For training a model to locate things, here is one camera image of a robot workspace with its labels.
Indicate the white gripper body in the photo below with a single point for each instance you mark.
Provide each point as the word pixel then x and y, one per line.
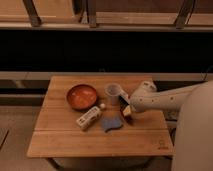
pixel 124 99

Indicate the white plastic bottle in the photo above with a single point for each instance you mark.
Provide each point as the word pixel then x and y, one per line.
pixel 90 116

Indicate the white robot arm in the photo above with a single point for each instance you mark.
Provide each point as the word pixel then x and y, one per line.
pixel 193 146

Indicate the clear ceramic cup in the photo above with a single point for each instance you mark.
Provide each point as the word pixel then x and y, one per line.
pixel 113 92

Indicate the blue sponge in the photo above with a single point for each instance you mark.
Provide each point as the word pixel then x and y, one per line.
pixel 112 123

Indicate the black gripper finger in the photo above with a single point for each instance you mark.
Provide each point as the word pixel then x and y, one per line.
pixel 128 119

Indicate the red-brown bowl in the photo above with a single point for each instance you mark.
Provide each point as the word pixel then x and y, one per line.
pixel 81 97

